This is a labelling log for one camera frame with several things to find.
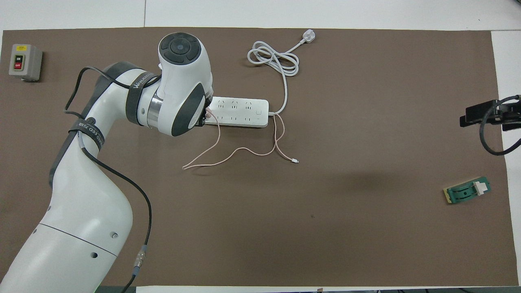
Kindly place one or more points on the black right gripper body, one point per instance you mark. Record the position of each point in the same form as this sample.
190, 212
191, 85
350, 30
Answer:
511, 114

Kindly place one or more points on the green knife switch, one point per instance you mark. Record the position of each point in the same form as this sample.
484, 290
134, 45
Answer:
464, 192

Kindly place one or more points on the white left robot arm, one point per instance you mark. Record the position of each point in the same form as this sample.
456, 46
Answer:
81, 211

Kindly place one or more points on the white power strip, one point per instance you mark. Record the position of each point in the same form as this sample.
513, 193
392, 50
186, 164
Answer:
244, 112

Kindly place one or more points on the brown table mat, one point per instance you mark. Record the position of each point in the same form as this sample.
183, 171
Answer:
285, 224

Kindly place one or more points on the grey on-off switch box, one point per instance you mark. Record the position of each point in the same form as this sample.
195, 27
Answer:
26, 63

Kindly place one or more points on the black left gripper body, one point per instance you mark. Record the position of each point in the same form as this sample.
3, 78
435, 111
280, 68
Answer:
202, 123

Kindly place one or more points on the pink charger plug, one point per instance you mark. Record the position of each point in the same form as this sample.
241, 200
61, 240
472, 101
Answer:
209, 115

